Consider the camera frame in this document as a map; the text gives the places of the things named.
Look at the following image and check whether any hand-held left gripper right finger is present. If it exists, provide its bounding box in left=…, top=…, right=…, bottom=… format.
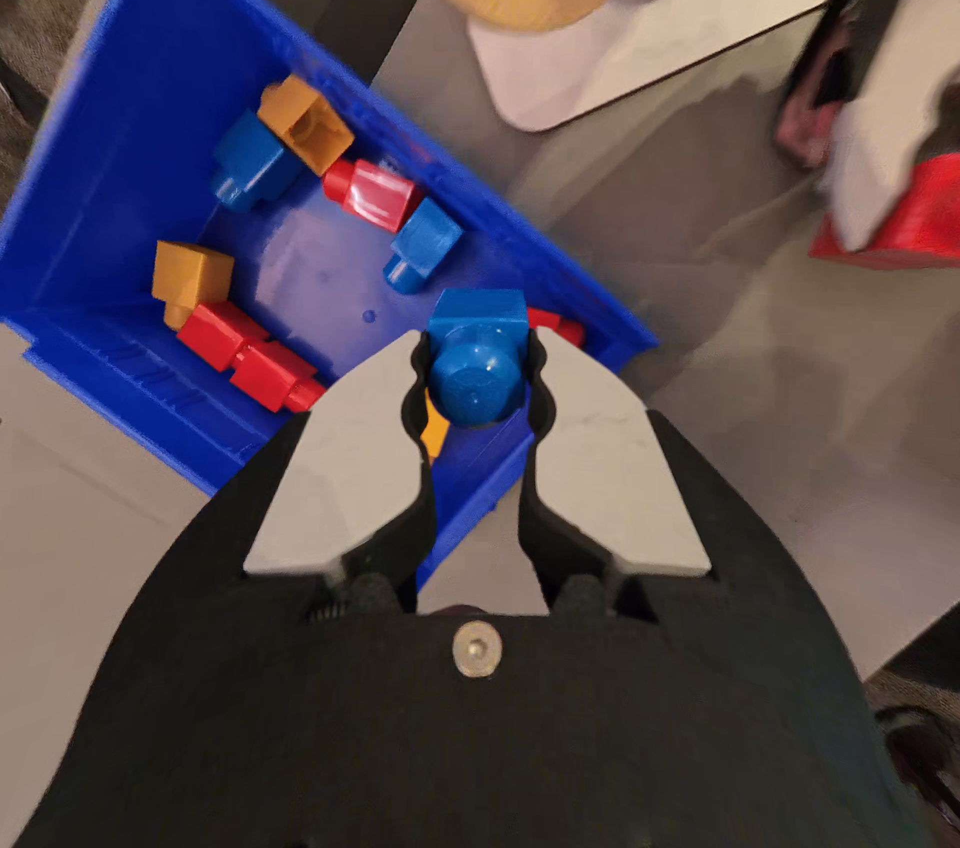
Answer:
left=517, top=327, right=712, bottom=615

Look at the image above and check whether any wooden book stand white base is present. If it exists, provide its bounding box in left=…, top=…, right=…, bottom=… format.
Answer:
left=348, top=0, right=901, bottom=133

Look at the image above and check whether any red toy block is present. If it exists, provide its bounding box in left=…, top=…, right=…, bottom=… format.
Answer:
left=808, top=154, right=960, bottom=270

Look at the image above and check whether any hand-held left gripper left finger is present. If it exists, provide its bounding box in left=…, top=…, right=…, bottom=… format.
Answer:
left=243, top=329, right=438, bottom=615

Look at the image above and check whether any blue plastic bin with tag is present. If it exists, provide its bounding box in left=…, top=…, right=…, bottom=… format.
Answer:
left=0, top=0, right=661, bottom=590

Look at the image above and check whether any grey desk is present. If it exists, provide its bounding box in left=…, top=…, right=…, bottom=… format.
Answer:
left=0, top=0, right=960, bottom=848

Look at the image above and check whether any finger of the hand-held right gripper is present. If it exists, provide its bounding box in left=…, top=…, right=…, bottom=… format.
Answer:
left=828, top=0, right=960, bottom=254

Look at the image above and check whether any pile of toy blocks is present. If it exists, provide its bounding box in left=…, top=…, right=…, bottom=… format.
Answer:
left=152, top=74, right=586, bottom=463

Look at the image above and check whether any blue toy block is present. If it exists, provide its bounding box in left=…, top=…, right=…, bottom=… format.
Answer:
left=426, top=288, right=532, bottom=429

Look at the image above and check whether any person's right hand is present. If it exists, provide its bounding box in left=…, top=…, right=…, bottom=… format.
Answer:
left=776, top=16, right=847, bottom=168

